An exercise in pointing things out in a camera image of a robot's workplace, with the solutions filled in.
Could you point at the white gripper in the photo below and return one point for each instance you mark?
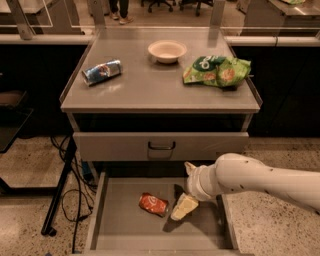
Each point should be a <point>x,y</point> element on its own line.
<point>194,184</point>

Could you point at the red coke can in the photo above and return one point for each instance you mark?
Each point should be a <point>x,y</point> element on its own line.
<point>153,205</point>

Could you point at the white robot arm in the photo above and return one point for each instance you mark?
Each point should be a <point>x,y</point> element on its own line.
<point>234,173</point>

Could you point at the open middle drawer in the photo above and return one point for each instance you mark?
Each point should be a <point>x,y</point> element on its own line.
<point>119,227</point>

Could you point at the closed top drawer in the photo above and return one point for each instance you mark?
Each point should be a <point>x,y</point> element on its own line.
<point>133,146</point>

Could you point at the blue pepsi can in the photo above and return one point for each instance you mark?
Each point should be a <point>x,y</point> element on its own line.
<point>102,72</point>

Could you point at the grey metal cabinet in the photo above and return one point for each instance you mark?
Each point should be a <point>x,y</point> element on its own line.
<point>149,96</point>

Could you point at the green chip bag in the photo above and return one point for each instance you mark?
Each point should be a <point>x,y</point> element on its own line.
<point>217,71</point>

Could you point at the white paper bowl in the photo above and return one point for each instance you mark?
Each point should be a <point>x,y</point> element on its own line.
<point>167,51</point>

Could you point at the black stand leg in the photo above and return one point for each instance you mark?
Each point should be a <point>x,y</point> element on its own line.
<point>47,228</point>

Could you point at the black office chair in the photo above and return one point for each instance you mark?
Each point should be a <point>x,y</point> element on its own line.
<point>151,3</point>

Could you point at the dark side table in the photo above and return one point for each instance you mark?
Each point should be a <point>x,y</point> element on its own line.
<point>13,116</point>

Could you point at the person legs in background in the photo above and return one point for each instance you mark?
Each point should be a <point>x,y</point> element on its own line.
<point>119,11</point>

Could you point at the black drawer handle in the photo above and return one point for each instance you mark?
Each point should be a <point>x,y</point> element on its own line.
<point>161,147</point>

